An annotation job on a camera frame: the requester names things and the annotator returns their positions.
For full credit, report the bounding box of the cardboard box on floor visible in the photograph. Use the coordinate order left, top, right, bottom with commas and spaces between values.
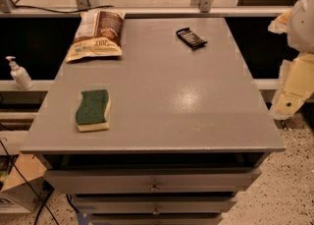
0, 154, 46, 214

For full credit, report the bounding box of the black rxbar chocolate bar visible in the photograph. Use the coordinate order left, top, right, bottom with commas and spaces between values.
176, 28, 207, 50

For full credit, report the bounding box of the white pump dispenser bottle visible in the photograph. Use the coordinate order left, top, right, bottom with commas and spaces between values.
6, 56, 33, 90

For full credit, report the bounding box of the grey drawer cabinet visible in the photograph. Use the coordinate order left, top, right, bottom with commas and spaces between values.
23, 18, 285, 225

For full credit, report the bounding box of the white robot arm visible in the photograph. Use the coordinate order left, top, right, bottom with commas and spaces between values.
268, 0, 314, 120

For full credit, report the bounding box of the brown white chip bag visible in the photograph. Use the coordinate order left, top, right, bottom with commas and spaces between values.
66, 9, 125, 63

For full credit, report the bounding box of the green and yellow sponge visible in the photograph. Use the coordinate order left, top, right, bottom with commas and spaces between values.
76, 89, 111, 132

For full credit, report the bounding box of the black floor cable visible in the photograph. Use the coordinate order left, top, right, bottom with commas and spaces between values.
0, 139, 61, 225

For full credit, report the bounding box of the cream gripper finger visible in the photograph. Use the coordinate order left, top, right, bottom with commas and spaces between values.
270, 53, 314, 120
268, 10, 291, 34

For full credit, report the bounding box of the drawer metal knob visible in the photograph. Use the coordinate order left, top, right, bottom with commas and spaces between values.
152, 208, 161, 216
150, 183, 160, 193

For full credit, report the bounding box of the top drawer metal knob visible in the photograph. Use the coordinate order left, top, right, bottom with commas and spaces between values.
150, 183, 160, 193

